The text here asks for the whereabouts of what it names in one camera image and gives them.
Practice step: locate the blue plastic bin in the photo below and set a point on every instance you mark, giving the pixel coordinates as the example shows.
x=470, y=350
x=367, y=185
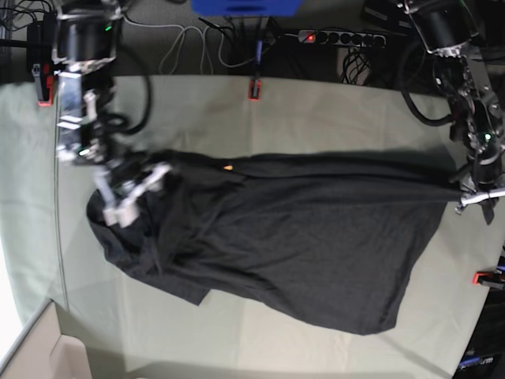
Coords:
x=245, y=7

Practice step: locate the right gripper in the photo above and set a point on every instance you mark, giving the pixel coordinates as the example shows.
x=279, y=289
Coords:
x=120, y=200

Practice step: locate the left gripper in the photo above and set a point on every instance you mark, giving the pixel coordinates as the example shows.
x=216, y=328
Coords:
x=471, y=195

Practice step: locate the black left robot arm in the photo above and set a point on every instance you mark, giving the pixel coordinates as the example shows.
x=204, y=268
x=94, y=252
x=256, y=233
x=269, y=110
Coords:
x=446, y=31

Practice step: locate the red black table clamp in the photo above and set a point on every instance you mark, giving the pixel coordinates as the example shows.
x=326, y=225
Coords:
x=254, y=89

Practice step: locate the red black left clamp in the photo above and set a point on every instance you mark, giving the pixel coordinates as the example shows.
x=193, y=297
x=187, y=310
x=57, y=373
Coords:
x=44, y=83

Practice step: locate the cardboard box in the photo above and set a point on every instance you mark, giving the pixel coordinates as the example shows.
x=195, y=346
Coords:
x=43, y=351

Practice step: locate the black t-shirt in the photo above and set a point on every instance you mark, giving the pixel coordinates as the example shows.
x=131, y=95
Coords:
x=328, y=239

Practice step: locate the red black side clamp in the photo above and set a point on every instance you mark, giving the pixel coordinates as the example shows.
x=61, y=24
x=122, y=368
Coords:
x=493, y=279

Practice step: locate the white power strip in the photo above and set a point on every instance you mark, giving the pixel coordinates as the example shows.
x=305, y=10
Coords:
x=342, y=38

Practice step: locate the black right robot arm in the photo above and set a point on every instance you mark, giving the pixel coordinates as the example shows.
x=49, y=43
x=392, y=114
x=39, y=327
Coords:
x=86, y=43

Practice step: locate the green table cloth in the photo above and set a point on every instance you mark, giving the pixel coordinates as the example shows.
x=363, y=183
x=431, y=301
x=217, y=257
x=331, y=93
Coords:
x=132, y=330

